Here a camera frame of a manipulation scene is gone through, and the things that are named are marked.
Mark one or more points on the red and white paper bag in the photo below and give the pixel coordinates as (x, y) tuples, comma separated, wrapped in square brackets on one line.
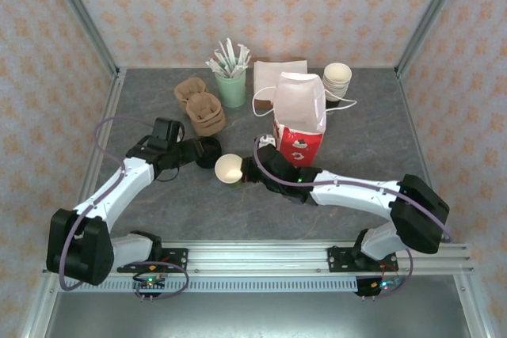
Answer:
[(299, 144)]

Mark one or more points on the green paper coffee cup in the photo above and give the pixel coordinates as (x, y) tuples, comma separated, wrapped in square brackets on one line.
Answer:
[(226, 168)]

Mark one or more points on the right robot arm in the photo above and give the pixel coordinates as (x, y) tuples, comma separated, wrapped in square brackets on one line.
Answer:
[(356, 197)]

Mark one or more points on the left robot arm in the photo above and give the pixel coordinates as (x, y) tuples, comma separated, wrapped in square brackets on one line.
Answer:
[(132, 173)]

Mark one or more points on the mint green plastic tumbler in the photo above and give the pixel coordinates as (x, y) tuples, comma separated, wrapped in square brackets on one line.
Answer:
[(231, 88)]

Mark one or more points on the white paper napkin stack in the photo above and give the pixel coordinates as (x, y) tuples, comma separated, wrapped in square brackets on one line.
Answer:
[(273, 71)]

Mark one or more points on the grey metal shelf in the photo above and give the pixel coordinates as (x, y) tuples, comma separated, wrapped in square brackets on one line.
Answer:
[(253, 314)]

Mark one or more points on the aluminium mounting rail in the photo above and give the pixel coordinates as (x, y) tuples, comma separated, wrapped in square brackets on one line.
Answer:
[(257, 259)]

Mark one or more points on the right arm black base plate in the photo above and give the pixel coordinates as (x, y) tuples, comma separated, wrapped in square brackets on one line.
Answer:
[(338, 259)]

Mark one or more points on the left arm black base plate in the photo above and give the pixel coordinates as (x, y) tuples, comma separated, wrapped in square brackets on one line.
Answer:
[(176, 259)]

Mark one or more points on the aluminium corner post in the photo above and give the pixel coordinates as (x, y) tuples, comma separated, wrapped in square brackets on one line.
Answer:
[(82, 13), (431, 13)]

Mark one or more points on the aluminium frame leg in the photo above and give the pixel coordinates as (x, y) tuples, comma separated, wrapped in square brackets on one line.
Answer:
[(39, 306), (471, 306)]

